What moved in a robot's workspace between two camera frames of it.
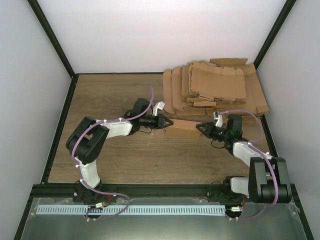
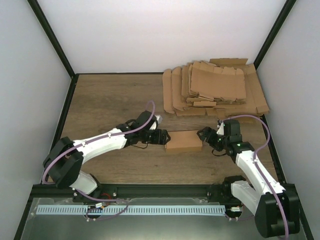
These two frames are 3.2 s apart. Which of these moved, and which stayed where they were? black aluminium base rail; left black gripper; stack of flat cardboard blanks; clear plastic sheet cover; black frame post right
Moved: left black gripper
Stayed: stack of flat cardboard blanks; clear plastic sheet cover; black aluminium base rail; black frame post right
